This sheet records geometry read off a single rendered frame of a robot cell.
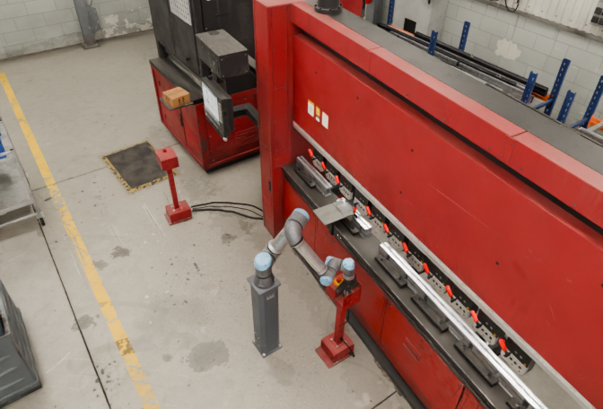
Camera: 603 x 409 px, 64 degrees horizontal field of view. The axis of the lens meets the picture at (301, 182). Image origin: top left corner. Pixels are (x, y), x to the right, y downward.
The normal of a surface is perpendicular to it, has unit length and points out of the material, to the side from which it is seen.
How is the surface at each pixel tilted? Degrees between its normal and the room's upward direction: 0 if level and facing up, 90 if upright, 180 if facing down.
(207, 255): 0
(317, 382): 0
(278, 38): 90
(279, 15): 90
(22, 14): 90
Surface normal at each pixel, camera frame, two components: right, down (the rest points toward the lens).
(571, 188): -0.87, 0.29
